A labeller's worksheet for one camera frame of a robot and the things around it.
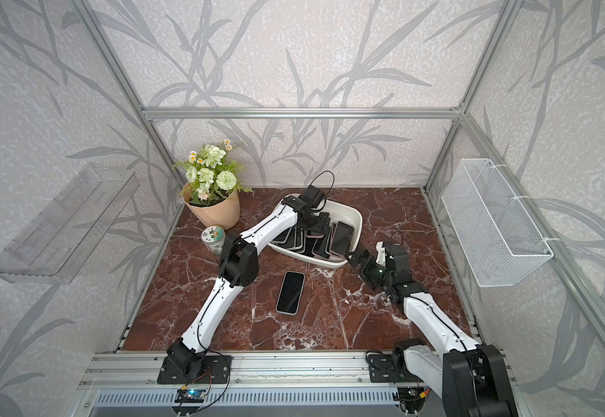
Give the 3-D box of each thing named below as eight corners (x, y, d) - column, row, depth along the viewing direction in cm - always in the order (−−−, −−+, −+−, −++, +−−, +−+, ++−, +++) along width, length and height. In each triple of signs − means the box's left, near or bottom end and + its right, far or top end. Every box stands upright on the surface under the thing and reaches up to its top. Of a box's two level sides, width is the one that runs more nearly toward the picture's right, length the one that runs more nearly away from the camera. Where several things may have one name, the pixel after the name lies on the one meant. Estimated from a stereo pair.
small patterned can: (206, 255, 100) (198, 244, 93) (212, 236, 105) (205, 224, 99) (225, 255, 100) (219, 244, 93) (230, 236, 105) (225, 224, 99)
